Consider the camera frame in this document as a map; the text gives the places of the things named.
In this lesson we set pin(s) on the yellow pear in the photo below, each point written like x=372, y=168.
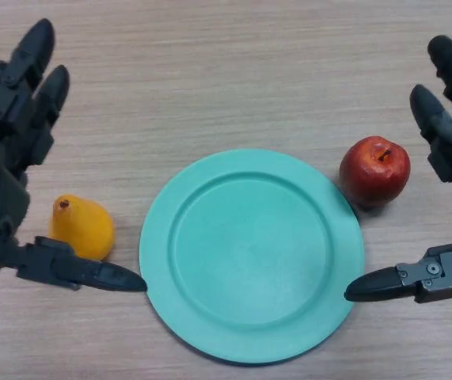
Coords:
x=83, y=225

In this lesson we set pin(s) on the green round plate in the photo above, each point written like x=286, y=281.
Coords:
x=249, y=257

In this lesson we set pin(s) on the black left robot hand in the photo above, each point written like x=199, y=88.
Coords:
x=4, y=118

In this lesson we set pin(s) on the red apple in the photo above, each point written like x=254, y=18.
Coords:
x=372, y=174

